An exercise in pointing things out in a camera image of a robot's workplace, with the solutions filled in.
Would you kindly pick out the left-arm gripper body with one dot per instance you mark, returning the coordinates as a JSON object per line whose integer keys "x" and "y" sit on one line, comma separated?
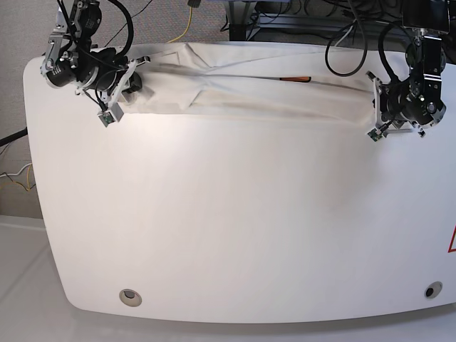
{"x": 409, "y": 106}

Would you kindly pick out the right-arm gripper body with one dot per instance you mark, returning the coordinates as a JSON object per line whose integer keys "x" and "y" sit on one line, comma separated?
{"x": 100, "y": 82}

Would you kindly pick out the white printed T-shirt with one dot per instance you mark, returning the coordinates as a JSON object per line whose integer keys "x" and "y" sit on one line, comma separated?
{"x": 247, "y": 79}

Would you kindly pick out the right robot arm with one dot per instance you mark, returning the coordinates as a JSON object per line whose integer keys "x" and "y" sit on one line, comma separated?
{"x": 71, "y": 59}

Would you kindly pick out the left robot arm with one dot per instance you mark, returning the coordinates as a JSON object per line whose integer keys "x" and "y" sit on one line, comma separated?
{"x": 429, "y": 20}

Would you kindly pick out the right table grommet hole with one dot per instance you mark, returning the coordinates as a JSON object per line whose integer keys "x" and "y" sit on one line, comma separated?
{"x": 433, "y": 290}

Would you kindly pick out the table grommet hole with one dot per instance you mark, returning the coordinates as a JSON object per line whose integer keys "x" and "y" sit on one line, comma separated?
{"x": 433, "y": 290}
{"x": 130, "y": 298}

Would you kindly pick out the left table grommet hole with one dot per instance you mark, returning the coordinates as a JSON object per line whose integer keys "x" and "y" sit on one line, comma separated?
{"x": 130, "y": 298}

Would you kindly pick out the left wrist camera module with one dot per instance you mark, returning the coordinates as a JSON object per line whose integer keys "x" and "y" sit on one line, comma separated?
{"x": 375, "y": 134}

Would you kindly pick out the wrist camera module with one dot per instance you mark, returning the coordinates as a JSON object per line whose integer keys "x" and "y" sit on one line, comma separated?
{"x": 111, "y": 115}
{"x": 375, "y": 134}

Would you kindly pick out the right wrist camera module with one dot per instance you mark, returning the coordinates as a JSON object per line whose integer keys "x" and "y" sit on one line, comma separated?
{"x": 111, "y": 115}

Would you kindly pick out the black equipment rack frame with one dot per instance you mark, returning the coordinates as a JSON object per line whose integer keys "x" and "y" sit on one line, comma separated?
{"x": 245, "y": 19}

